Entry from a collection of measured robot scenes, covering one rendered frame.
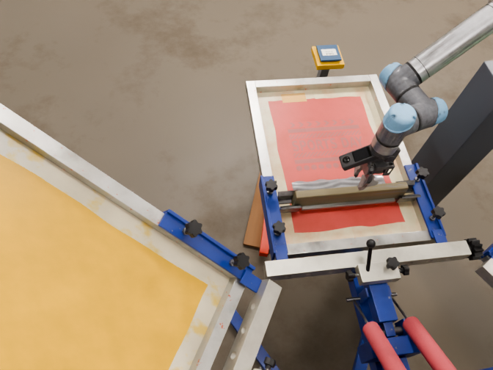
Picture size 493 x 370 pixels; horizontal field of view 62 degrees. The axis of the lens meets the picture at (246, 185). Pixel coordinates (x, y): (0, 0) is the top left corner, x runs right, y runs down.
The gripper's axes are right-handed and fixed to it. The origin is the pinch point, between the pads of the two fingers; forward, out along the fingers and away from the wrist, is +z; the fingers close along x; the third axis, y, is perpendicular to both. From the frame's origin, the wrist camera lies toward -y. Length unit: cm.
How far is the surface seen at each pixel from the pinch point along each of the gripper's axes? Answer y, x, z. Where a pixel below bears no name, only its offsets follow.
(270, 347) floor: -22, -33, 111
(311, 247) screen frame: -16.8, -17.2, 12.1
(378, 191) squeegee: 9.4, -1.5, 5.6
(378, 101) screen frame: 25, 45, 13
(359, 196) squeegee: 2.9, -1.6, 8.0
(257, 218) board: -19, 41, 109
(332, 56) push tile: 13, 74, 14
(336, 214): -4.1, -4.3, 15.6
